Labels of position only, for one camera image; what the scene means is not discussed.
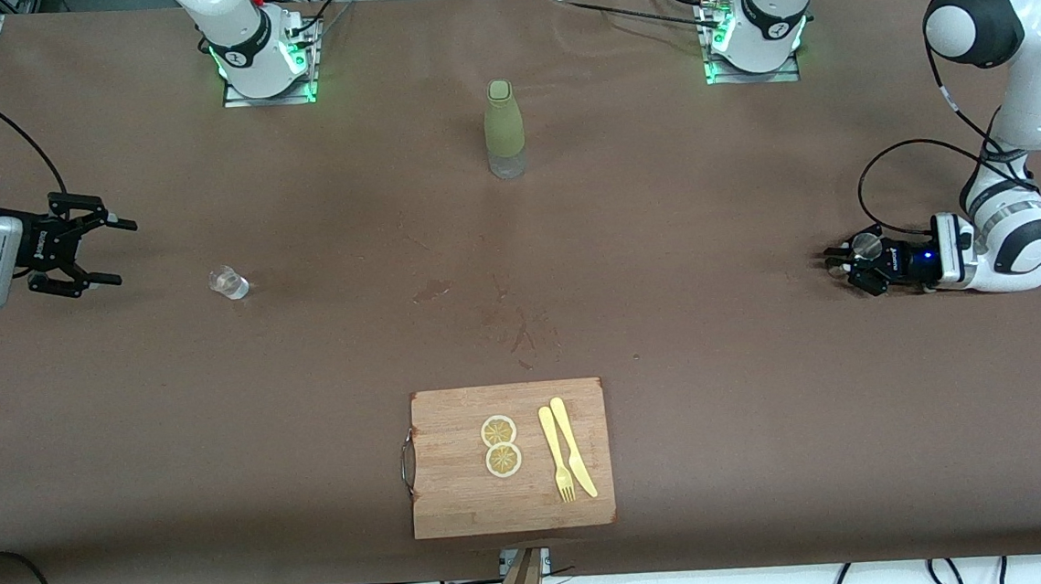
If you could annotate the yellow plastic knife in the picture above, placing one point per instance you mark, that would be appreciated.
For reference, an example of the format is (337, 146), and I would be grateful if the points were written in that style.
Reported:
(573, 453)

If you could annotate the yellow plastic fork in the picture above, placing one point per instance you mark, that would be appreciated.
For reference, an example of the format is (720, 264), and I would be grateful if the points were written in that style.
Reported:
(554, 450)

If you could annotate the green sleeved glass bottle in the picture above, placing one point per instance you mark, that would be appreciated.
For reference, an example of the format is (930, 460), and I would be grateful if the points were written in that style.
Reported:
(504, 128)

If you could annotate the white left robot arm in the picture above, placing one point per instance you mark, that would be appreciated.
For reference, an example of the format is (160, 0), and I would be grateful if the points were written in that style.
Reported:
(1035, 45)

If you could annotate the small clear measuring cup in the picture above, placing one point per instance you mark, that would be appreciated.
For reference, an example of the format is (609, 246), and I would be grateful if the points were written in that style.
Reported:
(229, 283)

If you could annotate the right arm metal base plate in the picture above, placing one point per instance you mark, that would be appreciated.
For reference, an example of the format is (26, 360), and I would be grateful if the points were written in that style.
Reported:
(309, 78)

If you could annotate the small clear glass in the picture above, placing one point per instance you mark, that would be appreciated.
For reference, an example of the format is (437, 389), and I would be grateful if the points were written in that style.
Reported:
(866, 245)

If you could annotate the silver metal bracket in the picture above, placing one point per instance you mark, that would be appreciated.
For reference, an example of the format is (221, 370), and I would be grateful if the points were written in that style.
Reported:
(506, 563)

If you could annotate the wooden cutting board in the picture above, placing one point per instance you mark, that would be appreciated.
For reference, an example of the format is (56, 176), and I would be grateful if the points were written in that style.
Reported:
(462, 507)

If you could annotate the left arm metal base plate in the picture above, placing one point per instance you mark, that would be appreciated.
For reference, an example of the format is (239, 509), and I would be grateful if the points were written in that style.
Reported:
(753, 77)

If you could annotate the lemon slice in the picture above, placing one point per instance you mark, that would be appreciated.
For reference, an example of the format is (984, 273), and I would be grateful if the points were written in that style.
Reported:
(498, 431)
(503, 460)

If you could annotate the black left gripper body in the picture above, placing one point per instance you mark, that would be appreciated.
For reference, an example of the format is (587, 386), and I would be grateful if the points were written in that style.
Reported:
(901, 264)

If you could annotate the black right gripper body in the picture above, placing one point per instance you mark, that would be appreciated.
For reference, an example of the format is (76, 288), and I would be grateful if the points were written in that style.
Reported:
(39, 247)

